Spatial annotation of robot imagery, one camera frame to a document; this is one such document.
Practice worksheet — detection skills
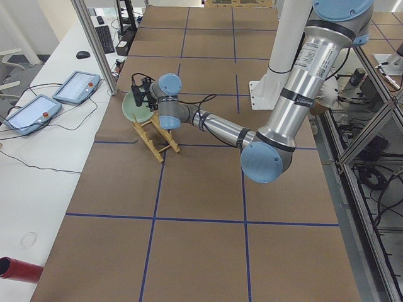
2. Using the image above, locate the near blue teach pendant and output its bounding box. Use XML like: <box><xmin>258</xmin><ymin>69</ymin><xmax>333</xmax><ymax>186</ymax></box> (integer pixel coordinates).
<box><xmin>3</xmin><ymin>94</ymin><xmax>62</xmax><ymax>135</ymax></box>

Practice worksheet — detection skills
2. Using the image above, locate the light green plate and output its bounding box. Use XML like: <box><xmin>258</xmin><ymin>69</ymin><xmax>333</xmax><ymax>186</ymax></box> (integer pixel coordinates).
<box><xmin>122</xmin><ymin>92</ymin><xmax>153</xmax><ymax>123</ymax></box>

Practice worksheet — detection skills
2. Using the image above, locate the blue teach pendant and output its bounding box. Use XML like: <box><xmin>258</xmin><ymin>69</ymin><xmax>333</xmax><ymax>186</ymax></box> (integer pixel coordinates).
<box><xmin>3</xmin><ymin>94</ymin><xmax>62</xmax><ymax>135</ymax></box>
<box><xmin>52</xmin><ymin>70</ymin><xmax>101</xmax><ymax>104</ymax></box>

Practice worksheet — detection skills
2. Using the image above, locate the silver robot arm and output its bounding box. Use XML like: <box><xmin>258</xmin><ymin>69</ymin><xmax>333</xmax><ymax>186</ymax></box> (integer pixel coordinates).
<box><xmin>131</xmin><ymin>1</ymin><xmax>373</xmax><ymax>183</ymax></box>

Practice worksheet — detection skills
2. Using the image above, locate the black computer mouse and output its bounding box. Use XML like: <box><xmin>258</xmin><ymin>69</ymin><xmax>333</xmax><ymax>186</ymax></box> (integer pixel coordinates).
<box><xmin>76</xmin><ymin>50</ymin><xmax>91</xmax><ymax>60</ymax></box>

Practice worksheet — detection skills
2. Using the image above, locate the aluminium frame post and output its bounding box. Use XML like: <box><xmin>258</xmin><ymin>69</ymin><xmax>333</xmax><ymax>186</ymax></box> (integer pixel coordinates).
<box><xmin>71</xmin><ymin>0</ymin><xmax>118</xmax><ymax>96</ymax></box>

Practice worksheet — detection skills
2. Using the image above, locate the far blue teach pendant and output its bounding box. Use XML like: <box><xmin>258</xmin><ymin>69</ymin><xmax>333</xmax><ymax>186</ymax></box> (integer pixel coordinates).
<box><xmin>52</xmin><ymin>70</ymin><xmax>101</xmax><ymax>104</ymax></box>

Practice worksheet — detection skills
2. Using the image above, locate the red cylinder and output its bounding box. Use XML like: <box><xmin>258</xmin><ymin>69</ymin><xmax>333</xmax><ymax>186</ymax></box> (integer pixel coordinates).
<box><xmin>1</xmin><ymin>257</ymin><xmax>43</xmax><ymax>284</ymax></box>

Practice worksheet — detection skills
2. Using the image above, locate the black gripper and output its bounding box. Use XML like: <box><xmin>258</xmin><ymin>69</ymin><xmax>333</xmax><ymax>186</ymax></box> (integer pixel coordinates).
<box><xmin>131</xmin><ymin>78</ymin><xmax>157</xmax><ymax>112</ymax></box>

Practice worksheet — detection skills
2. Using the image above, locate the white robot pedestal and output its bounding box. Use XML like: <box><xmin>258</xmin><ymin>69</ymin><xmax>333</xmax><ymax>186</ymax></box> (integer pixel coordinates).
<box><xmin>249</xmin><ymin>0</ymin><xmax>312</xmax><ymax>110</ymax></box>

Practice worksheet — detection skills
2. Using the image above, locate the person in beige clothes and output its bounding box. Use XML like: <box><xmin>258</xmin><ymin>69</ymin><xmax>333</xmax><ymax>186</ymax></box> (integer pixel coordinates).
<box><xmin>310</xmin><ymin>77</ymin><xmax>338</xmax><ymax>116</ymax></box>

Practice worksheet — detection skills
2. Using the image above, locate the wooden dish rack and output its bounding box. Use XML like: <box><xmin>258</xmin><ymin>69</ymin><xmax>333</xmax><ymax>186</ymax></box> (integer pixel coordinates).
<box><xmin>132</xmin><ymin>113</ymin><xmax>180</xmax><ymax>163</ymax></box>

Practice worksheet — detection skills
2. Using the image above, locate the black keyboard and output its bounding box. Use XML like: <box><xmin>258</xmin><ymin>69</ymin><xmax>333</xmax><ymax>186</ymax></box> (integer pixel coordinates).
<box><xmin>94</xmin><ymin>25</ymin><xmax>115</xmax><ymax>54</ymax></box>

